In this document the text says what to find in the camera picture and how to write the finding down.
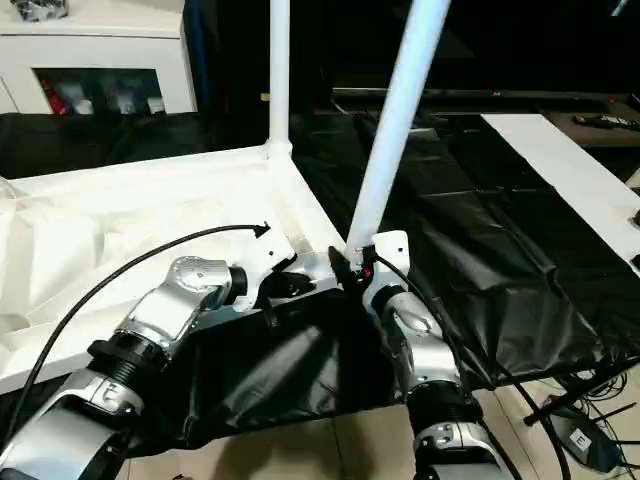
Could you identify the white plastic table top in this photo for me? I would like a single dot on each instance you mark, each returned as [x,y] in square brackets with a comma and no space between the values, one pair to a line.
[150,200]

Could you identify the white plastic table leg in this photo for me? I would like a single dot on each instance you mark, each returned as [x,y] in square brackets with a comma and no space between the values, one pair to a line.
[279,75]
[400,100]

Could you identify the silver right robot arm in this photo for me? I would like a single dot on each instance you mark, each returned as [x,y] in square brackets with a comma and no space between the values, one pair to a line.
[430,350]

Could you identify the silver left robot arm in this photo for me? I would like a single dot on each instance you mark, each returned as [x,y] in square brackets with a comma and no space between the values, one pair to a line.
[190,280]

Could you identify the black table mat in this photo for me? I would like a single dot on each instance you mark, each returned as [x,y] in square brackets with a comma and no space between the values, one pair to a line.
[500,275]

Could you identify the white flat board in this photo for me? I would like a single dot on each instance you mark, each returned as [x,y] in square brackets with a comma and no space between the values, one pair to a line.
[565,165]

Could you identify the blue curtain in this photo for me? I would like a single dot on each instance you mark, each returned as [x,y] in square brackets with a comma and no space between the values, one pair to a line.
[200,55]

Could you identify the small black device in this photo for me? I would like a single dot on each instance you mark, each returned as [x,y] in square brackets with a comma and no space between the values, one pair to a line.
[636,261]
[635,216]

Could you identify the brown side table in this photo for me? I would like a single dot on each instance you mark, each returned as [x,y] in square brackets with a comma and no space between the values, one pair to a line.
[600,137]

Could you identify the black remote control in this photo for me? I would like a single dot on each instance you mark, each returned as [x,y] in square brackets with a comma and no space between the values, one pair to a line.
[600,120]

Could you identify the black tripod stand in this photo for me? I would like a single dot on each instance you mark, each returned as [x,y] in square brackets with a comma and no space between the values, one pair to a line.
[595,450]

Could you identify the white glass-door cabinet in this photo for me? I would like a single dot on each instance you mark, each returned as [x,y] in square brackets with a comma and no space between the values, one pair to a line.
[100,50]

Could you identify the bag of black parts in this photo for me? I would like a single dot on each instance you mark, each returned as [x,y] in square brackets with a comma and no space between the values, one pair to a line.
[30,10]

